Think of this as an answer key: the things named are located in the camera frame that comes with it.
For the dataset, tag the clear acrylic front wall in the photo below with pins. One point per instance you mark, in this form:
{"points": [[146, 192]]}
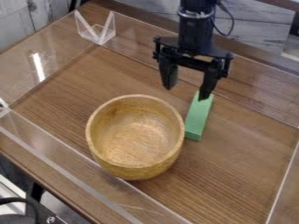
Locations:
{"points": [[105, 199]]}

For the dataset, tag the clear acrylic corner bracket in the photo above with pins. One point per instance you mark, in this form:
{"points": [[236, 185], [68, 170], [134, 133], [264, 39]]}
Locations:
{"points": [[98, 34]]}

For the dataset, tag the green rectangular block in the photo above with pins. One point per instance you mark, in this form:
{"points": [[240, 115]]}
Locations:
{"points": [[196, 117]]}

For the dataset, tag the brown wooden bowl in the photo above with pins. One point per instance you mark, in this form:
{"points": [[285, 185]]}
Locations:
{"points": [[134, 135]]}

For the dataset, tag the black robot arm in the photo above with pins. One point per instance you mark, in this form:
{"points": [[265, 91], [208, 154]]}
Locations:
{"points": [[190, 48]]}

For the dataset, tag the black metal base plate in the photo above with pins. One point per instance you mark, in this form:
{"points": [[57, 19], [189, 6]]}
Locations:
{"points": [[36, 210]]}

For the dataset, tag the black table leg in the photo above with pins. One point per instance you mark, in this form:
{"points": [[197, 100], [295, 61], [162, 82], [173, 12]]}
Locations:
{"points": [[36, 192]]}

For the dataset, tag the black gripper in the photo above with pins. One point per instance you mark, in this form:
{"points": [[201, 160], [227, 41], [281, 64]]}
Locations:
{"points": [[170, 55]]}

